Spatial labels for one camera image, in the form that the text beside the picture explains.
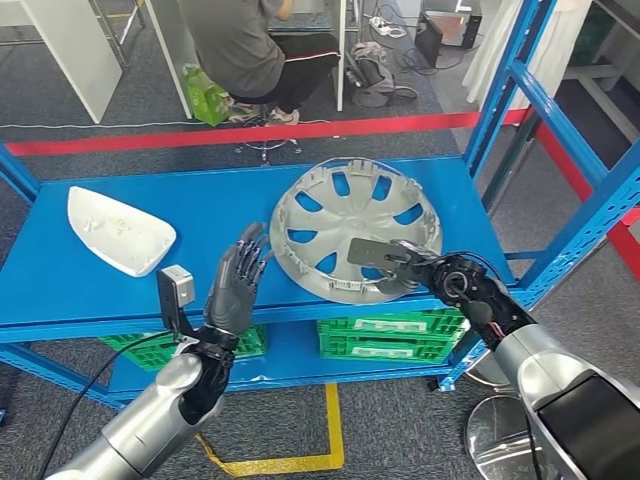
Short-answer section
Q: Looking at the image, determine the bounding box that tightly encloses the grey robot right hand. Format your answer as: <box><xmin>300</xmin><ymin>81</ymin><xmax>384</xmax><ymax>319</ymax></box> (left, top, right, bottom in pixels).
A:
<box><xmin>376</xmin><ymin>239</ymin><xmax>442</xmax><ymax>297</ymax></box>

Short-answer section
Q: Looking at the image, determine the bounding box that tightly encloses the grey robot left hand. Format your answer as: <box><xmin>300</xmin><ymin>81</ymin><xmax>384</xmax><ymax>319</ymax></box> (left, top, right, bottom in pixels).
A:
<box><xmin>202</xmin><ymin>221</ymin><xmax>274</xmax><ymax>339</ymax></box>

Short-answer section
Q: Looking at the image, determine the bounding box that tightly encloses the white table frame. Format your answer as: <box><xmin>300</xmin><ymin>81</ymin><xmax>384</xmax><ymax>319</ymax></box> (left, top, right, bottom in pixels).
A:
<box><xmin>565</xmin><ymin>0</ymin><xmax>640</xmax><ymax>144</ymax></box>

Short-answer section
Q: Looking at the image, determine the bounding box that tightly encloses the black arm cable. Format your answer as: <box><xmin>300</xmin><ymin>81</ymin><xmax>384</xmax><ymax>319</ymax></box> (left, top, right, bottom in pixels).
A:
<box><xmin>37</xmin><ymin>329</ymin><xmax>174</xmax><ymax>480</ymax></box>

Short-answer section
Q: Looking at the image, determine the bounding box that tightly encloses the black computer case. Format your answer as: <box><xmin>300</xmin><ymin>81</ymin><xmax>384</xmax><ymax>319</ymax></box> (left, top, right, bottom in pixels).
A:
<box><xmin>414</xmin><ymin>0</ymin><xmax>484</xmax><ymax>69</ymax></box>

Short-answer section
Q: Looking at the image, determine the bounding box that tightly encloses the white mirror housing shell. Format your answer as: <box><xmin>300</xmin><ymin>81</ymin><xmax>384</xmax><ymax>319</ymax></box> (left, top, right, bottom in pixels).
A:
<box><xmin>67</xmin><ymin>186</ymin><xmax>177</xmax><ymax>278</ymax></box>

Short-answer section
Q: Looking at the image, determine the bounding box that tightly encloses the chrome swivel stool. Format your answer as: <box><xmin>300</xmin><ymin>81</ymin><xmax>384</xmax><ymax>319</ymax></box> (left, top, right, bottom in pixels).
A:
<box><xmin>235</xmin><ymin>109</ymin><xmax>303</xmax><ymax>167</ymax></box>

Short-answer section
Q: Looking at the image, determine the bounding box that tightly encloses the person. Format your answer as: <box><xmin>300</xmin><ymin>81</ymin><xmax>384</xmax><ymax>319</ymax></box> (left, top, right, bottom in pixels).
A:
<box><xmin>177</xmin><ymin>0</ymin><xmax>342</xmax><ymax>127</ymax></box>
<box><xmin>462</xmin><ymin>0</ymin><xmax>576</xmax><ymax>111</ymax></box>

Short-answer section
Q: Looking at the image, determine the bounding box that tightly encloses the right wrist camera mount plate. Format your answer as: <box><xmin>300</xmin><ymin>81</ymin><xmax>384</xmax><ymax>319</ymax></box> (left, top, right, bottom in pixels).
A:
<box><xmin>346</xmin><ymin>237</ymin><xmax>401</xmax><ymax>273</ymax></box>

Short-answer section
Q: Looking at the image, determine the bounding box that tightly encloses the silver wheel hubcap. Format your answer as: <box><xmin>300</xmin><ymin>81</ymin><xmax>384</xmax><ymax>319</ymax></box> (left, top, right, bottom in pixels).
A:
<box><xmin>269</xmin><ymin>157</ymin><xmax>443</xmax><ymax>306</ymax></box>

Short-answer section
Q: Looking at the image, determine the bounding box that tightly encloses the dark stanchion post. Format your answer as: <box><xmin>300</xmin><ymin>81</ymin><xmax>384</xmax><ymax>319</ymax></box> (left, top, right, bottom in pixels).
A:
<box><xmin>482</xmin><ymin>112</ymin><xmax>541</xmax><ymax>213</ymax></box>

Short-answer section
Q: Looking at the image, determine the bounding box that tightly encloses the white power strip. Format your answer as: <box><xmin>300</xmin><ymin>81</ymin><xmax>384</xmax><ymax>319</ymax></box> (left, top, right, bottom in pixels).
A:
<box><xmin>368</xmin><ymin>16</ymin><xmax>407</xmax><ymax>39</ymax></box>

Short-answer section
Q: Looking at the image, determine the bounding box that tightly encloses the yellow floor marking tape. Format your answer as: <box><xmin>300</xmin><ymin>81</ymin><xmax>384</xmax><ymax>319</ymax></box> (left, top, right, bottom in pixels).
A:
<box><xmin>195</xmin><ymin>384</ymin><xmax>345</xmax><ymax>478</ymax></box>

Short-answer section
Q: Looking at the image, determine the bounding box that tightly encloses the blue metal shelf rack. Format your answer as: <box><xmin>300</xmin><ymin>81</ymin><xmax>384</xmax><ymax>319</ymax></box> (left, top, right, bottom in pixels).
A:
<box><xmin>0</xmin><ymin>0</ymin><xmax>640</xmax><ymax>412</ymax></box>

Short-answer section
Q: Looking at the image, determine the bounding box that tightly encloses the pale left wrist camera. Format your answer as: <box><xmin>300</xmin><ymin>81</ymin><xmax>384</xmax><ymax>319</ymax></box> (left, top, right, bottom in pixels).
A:
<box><xmin>155</xmin><ymin>264</ymin><xmax>196</xmax><ymax>336</ymax></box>

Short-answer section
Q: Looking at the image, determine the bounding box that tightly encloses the green plastic crate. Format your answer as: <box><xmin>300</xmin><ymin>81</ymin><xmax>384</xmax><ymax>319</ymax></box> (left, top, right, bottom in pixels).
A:
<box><xmin>127</xmin><ymin>351</ymin><xmax>201</xmax><ymax>374</ymax></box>
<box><xmin>315</xmin><ymin>309</ymin><xmax>469</xmax><ymax>340</ymax></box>
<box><xmin>319</xmin><ymin>334</ymin><xmax>458</xmax><ymax>366</ymax></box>
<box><xmin>570</xmin><ymin>3</ymin><xmax>618</xmax><ymax>68</ymax></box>
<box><xmin>99</xmin><ymin>324</ymin><xmax>269</xmax><ymax>362</ymax></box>

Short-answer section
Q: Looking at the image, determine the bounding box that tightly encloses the white table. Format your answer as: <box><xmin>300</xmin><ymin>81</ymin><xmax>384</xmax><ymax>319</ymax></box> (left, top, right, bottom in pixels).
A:
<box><xmin>20</xmin><ymin>0</ymin><xmax>124</xmax><ymax>125</ymax></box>

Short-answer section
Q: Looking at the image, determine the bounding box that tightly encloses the green bag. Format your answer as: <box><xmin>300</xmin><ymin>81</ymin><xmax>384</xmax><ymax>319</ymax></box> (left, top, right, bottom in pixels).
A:
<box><xmin>182</xmin><ymin>64</ymin><xmax>233</xmax><ymax>127</ymax></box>

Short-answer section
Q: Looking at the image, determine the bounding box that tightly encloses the grey backpack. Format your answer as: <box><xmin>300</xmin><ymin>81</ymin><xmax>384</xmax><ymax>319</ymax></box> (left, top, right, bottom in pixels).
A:
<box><xmin>345</xmin><ymin>41</ymin><xmax>396</xmax><ymax>109</ymax></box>

